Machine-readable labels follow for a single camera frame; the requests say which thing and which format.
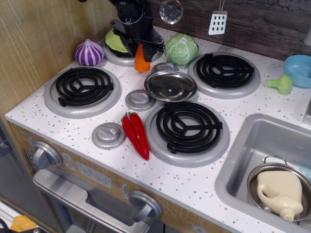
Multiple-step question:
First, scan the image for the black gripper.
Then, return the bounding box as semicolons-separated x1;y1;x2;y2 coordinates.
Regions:
110;11;164;62

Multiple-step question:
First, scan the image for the orange toy carrot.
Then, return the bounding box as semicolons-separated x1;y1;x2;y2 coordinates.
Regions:
134;44;151;72

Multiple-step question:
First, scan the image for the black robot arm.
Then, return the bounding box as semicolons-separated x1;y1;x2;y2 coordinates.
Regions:
101;0;164;67

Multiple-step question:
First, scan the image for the green toy plate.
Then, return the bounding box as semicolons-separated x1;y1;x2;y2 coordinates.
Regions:
105;29;128;53

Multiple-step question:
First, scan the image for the silver stovetop knob back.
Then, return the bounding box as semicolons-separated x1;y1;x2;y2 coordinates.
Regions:
152;62;179;73

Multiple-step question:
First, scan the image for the silver stovetop knob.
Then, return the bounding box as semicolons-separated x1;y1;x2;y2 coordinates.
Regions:
152;62;179;73
125;89;156;112
91;122;126;150

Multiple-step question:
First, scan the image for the green toy cabbage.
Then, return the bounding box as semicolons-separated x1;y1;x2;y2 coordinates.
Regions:
164;33;198;65

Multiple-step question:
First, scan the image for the hanging silver strainer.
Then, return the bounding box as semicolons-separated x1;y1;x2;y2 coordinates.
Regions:
159;0;183;25

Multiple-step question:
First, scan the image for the silver pot lid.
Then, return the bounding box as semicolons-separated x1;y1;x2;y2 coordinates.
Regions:
144;70;197;102

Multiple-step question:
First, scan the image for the silver stovetop knob middle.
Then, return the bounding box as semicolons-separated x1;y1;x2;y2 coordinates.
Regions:
125;89;156;112

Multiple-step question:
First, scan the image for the purple striped toy onion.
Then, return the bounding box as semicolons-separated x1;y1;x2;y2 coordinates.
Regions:
74;39;104;66

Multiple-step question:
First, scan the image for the front left black burner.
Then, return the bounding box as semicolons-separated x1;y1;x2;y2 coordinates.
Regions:
44;67;121;119

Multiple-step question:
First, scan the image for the black burner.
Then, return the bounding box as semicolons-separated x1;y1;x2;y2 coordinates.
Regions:
144;101;230;168
188;52;260;100
44;67;121;119

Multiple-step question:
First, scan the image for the red toy chili pepper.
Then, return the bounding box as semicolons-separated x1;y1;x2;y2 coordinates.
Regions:
121;112;149;161

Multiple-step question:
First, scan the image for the hanging white spatula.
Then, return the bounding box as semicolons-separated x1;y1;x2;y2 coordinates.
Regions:
208;0;228;35

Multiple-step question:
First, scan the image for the back right black burner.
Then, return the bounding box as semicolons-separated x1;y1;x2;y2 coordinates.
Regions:
188;52;260;100

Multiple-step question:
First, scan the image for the silver stovetop knob front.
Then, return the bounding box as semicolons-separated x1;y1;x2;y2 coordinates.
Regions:
91;122;126;150

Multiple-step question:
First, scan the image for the front right black burner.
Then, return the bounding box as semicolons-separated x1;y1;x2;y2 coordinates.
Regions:
144;101;230;168

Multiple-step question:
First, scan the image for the oven clock display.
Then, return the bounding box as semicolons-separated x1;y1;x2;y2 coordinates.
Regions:
76;162;112;189

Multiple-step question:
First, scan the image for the left oven dial knob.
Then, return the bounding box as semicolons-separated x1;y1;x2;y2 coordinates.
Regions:
32;141;62;169

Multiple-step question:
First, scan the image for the oven dial knob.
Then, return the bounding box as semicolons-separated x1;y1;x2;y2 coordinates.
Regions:
128;190;162;222
32;141;62;169

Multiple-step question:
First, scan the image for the stainless steel sink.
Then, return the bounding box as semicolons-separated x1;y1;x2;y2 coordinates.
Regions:
215;114;311;233

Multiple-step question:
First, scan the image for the green toy broccoli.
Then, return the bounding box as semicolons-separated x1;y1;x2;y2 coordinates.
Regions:
267;75;293;94

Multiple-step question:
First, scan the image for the right oven dial knob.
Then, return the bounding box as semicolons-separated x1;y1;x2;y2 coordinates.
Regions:
128;190;162;222

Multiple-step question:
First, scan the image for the blue toy bowl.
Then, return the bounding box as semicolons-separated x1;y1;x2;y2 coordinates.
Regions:
283;55;311;88

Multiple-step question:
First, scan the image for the silver pot in sink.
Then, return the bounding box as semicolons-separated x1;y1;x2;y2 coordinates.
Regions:
247;155;311;222

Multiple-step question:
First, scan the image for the cream toy jug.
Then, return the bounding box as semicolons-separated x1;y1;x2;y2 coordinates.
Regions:
257;170;304;222

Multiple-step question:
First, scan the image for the orange object bottom left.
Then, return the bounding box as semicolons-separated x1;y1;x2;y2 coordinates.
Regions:
9;216;37;233

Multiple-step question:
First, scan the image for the back left burner ring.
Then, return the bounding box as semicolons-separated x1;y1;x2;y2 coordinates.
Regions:
100;36;165;67

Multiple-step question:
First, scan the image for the oven door handle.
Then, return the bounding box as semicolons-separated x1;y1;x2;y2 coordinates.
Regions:
33;169;153;233

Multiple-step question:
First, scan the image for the black cable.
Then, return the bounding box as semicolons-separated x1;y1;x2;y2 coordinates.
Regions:
0;218;10;233

